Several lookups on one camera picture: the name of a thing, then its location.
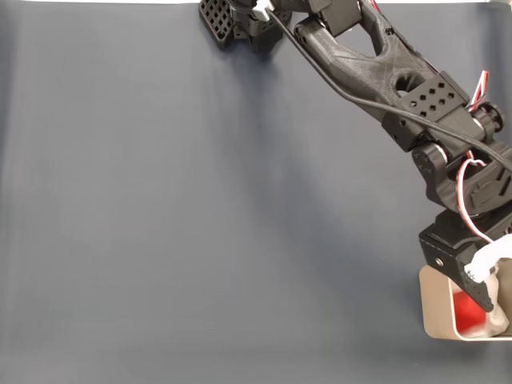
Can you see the beige plastic box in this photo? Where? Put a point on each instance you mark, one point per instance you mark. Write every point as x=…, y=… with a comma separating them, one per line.
x=434, y=308

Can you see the white crumpled paper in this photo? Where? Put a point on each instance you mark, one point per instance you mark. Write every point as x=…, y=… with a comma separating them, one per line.
x=498, y=324

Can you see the dark blue table mat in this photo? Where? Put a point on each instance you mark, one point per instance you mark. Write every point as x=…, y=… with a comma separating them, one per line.
x=160, y=200

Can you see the white camera board with mount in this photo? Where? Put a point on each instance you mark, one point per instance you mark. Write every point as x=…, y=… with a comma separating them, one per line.
x=490, y=254

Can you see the red cube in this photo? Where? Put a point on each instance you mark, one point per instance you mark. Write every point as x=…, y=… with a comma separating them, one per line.
x=468, y=314

